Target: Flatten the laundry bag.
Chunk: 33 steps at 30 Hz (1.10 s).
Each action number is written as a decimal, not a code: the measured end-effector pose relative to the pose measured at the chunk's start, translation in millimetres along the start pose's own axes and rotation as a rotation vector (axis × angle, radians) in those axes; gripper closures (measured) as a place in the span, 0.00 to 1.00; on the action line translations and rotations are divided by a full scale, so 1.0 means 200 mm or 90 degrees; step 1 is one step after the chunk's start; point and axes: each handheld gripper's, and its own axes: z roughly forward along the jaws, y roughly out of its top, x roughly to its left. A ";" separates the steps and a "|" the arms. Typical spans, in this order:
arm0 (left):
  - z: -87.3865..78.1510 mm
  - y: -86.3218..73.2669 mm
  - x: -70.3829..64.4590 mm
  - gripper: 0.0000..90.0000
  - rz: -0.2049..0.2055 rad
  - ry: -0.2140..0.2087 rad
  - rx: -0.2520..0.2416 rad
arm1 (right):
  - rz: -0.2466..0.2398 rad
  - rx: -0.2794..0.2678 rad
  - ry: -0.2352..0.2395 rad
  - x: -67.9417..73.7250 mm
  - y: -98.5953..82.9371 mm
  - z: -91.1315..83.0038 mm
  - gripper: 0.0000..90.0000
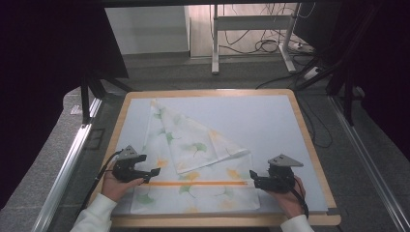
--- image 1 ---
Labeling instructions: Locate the tangle of black floor cables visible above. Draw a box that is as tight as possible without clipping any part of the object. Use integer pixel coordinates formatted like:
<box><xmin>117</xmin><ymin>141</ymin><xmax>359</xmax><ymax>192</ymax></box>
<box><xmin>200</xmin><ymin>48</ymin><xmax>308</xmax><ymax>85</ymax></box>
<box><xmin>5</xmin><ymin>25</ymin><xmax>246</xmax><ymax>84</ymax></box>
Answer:
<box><xmin>221</xmin><ymin>3</ymin><xmax>318</xmax><ymax>56</ymax></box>

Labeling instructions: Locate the white table mat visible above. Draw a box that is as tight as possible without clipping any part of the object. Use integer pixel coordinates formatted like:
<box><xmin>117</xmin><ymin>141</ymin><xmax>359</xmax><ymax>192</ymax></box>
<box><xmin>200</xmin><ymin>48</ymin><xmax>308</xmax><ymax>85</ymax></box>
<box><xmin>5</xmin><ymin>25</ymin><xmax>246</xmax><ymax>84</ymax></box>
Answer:
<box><xmin>111</xmin><ymin>95</ymin><xmax>329</xmax><ymax>216</ymax></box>

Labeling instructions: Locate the white metal desk frame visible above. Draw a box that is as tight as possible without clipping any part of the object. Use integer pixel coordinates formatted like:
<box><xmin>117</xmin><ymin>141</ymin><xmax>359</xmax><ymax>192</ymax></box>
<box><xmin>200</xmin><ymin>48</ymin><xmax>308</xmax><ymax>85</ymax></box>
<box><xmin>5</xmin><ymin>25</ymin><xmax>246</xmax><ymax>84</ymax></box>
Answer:
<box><xmin>211</xmin><ymin>3</ymin><xmax>298</xmax><ymax>75</ymax></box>

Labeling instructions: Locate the wooden table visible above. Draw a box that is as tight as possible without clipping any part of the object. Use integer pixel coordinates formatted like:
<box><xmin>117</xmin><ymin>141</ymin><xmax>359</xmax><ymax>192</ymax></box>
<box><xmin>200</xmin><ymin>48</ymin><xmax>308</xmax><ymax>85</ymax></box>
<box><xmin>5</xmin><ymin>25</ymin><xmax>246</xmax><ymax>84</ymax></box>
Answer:
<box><xmin>87</xmin><ymin>89</ymin><xmax>342</xmax><ymax>228</ymax></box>

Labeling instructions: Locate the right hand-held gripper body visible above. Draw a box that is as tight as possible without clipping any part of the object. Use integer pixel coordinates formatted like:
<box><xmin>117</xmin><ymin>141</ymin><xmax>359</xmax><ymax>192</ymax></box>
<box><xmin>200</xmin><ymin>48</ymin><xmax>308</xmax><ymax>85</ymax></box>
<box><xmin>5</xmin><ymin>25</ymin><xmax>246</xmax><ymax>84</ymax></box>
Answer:
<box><xmin>265</xmin><ymin>154</ymin><xmax>305</xmax><ymax>194</ymax></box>

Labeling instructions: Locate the black metal stand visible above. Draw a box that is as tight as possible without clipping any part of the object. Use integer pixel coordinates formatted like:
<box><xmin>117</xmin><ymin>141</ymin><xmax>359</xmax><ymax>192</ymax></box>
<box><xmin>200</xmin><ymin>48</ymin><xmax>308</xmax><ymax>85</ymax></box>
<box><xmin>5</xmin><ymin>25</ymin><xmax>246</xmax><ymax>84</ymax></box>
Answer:
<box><xmin>294</xmin><ymin>56</ymin><xmax>356</xmax><ymax>128</ymax></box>
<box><xmin>79</xmin><ymin>69</ymin><xmax>133</xmax><ymax>126</ymax></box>

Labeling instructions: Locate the white leaf-print pillowcase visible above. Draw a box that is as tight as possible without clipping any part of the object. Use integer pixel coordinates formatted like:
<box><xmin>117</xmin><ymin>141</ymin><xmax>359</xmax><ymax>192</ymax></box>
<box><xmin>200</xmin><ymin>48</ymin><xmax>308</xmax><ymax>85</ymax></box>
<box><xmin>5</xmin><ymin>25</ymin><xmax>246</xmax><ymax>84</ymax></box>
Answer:
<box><xmin>130</xmin><ymin>98</ymin><xmax>261</xmax><ymax>216</ymax></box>

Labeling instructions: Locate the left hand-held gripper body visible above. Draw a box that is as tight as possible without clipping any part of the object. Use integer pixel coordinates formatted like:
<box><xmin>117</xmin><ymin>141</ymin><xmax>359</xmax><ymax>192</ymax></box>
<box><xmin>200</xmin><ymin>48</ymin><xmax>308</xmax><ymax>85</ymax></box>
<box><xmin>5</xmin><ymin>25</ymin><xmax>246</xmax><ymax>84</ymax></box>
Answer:
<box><xmin>111</xmin><ymin>145</ymin><xmax>145</xmax><ymax>184</ymax></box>

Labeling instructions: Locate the aluminium floor rail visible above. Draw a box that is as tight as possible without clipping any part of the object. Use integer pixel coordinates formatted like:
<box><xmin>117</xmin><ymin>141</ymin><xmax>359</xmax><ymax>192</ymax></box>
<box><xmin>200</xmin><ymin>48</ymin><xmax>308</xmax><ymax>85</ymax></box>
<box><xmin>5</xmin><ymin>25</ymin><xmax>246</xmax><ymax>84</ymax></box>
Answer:
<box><xmin>31</xmin><ymin>97</ymin><xmax>103</xmax><ymax>232</ymax></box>
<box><xmin>328</xmin><ymin>96</ymin><xmax>410</xmax><ymax>232</ymax></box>

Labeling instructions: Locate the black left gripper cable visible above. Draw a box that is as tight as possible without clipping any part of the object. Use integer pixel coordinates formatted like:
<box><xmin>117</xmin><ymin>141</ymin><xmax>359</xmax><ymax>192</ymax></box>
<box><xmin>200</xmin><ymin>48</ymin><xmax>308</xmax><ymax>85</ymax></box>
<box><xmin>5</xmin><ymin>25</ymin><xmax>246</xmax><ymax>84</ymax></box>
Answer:
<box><xmin>79</xmin><ymin>149</ymin><xmax>124</xmax><ymax>215</ymax></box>

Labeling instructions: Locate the white power strip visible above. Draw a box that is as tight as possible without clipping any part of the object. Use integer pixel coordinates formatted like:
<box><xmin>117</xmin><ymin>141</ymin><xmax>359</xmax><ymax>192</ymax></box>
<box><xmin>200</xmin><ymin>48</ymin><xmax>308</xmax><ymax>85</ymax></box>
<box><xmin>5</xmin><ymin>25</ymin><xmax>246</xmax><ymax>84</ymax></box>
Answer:
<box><xmin>303</xmin><ymin>66</ymin><xmax>324</xmax><ymax>81</ymax></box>

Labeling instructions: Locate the white panel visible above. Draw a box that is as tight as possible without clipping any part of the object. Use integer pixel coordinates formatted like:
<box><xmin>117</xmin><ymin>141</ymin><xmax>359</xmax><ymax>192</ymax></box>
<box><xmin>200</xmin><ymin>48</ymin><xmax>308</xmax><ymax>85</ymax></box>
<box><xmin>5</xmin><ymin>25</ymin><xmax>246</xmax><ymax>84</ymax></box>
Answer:
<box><xmin>104</xmin><ymin>5</ymin><xmax>191</xmax><ymax>56</ymax></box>

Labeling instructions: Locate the dark curtain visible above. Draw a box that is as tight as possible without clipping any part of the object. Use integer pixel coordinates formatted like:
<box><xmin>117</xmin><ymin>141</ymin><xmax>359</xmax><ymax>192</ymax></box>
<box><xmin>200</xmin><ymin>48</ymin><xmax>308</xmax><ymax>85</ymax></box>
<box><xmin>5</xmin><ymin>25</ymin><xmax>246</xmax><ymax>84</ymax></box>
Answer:
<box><xmin>322</xmin><ymin>0</ymin><xmax>410</xmax><ymax>162</ymax></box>
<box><xmin>0</xmin><ymin>0</ymin><xmax>130</xmax><ymax>211</ymax></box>

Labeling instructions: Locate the person's right hand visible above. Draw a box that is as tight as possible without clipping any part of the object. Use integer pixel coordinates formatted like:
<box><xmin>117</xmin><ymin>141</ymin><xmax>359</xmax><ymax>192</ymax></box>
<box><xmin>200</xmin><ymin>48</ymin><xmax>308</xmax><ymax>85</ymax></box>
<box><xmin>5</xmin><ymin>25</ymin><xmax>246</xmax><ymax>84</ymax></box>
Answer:
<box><xmin>267</xmin><ymin>175</ymin><xmax>307</xmax><ymax>220</ymax></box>

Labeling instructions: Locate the thin black floor cable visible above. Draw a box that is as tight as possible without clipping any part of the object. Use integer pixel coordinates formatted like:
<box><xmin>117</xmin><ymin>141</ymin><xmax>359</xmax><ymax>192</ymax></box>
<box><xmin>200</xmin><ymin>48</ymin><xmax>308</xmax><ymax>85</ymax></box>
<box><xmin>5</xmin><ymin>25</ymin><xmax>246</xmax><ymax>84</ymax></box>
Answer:
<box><xmin>297</xmin><ymin>96</ymin><xmax>334</xmax><ymax>149</ymax></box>

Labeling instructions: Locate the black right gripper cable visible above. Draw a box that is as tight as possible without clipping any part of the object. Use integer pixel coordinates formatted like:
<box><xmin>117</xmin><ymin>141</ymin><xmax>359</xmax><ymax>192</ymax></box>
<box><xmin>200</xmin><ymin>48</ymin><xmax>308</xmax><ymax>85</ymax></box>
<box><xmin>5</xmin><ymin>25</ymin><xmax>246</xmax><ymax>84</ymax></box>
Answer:
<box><xmin>283</xmin><ymin>179</ymin><xmax>309</xmax><ymax>218</ymax></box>

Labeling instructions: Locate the dark floor grille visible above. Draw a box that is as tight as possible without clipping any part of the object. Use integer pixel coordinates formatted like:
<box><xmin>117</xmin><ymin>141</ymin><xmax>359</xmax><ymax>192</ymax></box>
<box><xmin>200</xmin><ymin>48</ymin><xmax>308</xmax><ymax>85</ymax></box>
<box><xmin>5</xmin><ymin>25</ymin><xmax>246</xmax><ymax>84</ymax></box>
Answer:
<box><xmin>84</xmin><ymin>128</ymin><xmax>106</xmax><ymax>150</ymax></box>

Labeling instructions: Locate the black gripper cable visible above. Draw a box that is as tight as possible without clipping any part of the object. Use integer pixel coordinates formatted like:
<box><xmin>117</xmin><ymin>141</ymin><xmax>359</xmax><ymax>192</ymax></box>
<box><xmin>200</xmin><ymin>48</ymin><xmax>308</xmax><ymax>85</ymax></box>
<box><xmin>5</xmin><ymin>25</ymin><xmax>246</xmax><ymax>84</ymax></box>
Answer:
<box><xmin>283</xmin><ymin>179</ymin><xmax>309</xmax><ymax>218</ymax></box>
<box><xmin>79</xmin><ymin>149</ymin><xmax>124</xmax><ymax>215</ymax></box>

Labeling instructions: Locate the person's left hand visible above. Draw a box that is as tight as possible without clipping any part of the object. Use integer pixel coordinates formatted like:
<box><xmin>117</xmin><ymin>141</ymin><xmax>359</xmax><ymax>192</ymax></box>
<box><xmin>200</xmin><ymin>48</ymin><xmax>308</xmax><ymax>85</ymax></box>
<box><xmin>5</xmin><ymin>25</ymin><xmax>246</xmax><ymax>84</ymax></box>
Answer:
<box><xmin>101</xmin><ymin>161</ymin><xmax>145</xmax><ymax>203</ymax></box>

